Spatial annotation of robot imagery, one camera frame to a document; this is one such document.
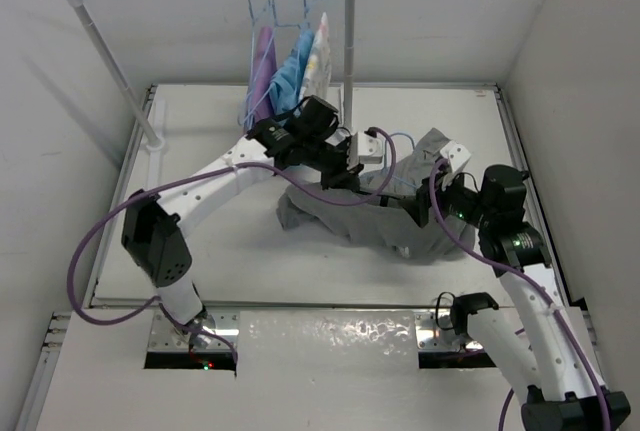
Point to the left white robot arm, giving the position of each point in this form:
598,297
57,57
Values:
157,226

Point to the purple garment on hanger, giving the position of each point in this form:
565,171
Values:
257,105

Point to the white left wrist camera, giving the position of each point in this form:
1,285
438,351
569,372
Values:
365,149

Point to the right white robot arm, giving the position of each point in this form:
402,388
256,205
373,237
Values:
556,385

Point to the metal base plate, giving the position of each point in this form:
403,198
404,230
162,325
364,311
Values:
219,328
434,333

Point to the light blue wire hanger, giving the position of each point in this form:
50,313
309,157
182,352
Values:
397,178

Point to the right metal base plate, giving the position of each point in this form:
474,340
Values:
434,333

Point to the white foam front board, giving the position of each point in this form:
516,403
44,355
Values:
297,370

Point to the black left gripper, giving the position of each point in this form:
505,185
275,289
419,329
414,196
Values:
341,176

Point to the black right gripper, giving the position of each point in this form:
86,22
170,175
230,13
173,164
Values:
421,202

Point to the grey t shirt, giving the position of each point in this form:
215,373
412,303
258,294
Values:
376,225

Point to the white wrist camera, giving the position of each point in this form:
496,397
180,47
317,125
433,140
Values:
456,157
365,149

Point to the blue garment on hanger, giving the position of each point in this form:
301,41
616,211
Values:
286,82

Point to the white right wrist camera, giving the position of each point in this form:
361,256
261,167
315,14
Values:
456,157

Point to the white patterned garment on hanger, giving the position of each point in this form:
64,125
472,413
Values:
318,71

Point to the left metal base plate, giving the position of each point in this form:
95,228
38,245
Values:
219,328

